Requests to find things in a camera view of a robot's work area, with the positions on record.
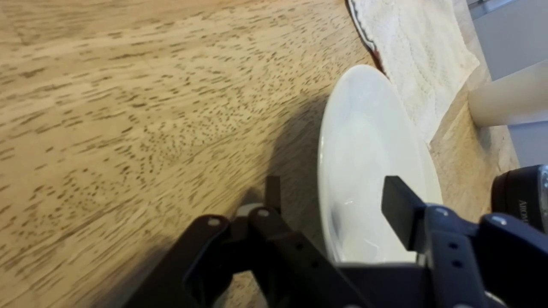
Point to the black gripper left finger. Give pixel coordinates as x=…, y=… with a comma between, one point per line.
x=268, y=267

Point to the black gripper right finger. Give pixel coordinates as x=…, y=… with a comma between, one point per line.
x=480, y=262

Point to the large white plate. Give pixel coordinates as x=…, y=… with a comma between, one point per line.
x=365, y=160

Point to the white lidded paper cup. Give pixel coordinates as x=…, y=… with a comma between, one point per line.
x=508, y=96

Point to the stained white cloth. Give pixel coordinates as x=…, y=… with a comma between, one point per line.
x=417, y=52

